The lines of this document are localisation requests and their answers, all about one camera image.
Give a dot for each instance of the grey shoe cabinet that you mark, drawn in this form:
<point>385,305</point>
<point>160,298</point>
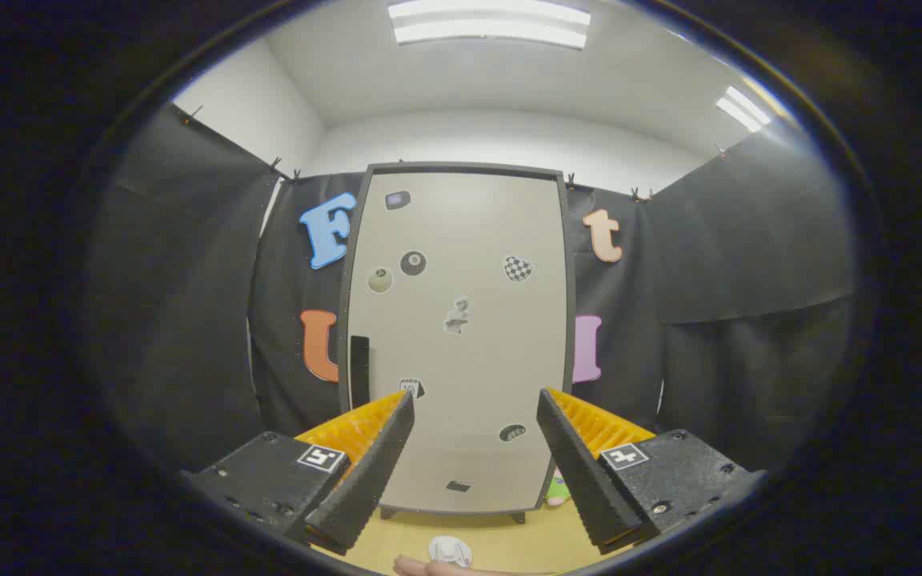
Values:
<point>570,320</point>

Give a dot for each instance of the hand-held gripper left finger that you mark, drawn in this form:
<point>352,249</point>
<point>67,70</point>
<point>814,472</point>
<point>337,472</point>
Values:
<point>373,472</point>

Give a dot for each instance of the long ceiling light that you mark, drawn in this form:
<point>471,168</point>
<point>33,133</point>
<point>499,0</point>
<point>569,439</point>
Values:
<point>489,30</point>

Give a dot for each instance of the white shoe red label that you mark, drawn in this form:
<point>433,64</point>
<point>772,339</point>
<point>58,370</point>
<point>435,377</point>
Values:
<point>449,550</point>

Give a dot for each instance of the beige shoe cabinet door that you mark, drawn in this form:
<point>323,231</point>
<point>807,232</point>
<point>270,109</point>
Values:
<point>493,360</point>

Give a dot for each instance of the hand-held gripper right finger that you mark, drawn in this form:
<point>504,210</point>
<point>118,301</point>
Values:
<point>581,472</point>

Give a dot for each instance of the small ceiling light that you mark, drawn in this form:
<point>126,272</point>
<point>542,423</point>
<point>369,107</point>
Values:
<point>741,108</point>

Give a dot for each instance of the green pink plush toy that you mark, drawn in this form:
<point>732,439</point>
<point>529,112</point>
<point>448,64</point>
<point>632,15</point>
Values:
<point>557,490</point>

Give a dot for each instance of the black backdrop cloth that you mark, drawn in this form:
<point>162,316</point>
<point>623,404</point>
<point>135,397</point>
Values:
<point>181,280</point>

